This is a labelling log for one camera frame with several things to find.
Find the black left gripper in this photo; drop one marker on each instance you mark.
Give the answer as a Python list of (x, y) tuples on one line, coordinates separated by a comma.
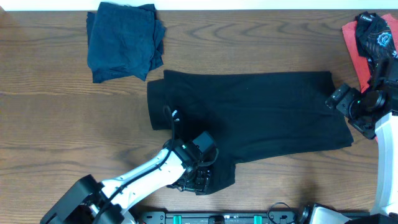
[(200, 180)]

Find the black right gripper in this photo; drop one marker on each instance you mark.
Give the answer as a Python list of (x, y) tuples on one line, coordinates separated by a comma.
[(339, 98)]

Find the plain black t-shirt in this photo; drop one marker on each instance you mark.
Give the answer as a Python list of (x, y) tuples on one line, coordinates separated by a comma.
[(250, 116)]

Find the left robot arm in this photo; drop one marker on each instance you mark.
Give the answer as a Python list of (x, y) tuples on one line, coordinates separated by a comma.
[(181, 165)]

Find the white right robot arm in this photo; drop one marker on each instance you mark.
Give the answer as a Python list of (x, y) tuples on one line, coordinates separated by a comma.
[(385, 205)]

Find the red garment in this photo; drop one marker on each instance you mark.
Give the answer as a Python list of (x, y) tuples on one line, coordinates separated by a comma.
[(361, 63)]

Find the black patterned jersey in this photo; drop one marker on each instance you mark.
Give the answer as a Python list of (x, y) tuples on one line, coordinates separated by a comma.
[(374, 39)]

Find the folded dark blue garment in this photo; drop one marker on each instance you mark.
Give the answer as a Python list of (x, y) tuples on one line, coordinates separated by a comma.
[(124, 41)]

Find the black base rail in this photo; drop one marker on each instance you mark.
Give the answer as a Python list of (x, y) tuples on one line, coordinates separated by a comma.
[(222, 218)]

